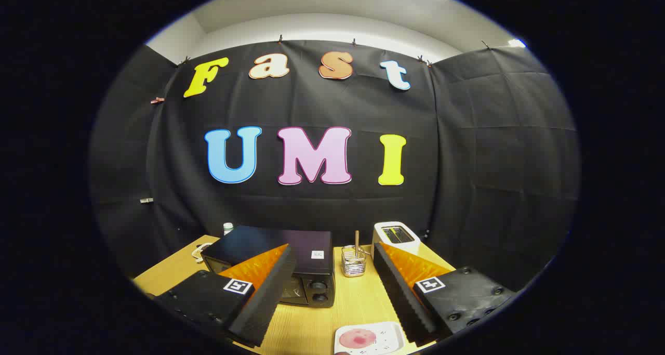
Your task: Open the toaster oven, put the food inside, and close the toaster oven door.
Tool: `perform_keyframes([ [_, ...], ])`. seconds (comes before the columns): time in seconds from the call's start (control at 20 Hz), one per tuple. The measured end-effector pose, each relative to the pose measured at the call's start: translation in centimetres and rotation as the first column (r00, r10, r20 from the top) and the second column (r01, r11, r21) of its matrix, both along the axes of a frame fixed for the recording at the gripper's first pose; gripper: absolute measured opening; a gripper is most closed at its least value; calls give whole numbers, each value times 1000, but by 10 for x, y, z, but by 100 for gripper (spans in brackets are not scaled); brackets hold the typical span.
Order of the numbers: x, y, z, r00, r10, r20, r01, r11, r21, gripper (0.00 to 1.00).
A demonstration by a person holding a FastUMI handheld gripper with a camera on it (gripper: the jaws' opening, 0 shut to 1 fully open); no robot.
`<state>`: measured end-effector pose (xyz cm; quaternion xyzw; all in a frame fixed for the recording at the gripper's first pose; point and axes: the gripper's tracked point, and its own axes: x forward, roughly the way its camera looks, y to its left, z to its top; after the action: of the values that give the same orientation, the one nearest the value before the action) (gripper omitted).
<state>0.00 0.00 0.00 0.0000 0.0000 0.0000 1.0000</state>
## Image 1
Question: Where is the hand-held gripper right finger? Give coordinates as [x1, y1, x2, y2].
[373, 242, 516, 347]

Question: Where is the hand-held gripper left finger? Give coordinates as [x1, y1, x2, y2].
[154, 243, 298, 348]

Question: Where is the white square plate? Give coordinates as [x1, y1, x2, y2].
[334, 321, 406, 355]

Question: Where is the black toaster oven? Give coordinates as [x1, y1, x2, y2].
[201, 225, 336, 309]

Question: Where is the pink round food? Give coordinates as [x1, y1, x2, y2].
[339, 328, 377, 349]

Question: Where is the white toaster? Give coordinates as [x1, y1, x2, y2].
[371, 221, 421, 259]

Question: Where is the black backdrop cloth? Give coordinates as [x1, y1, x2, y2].
[88, 40, 581, 293]

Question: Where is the wire utensil holder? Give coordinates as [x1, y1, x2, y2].
[341, 245, 367, 278]

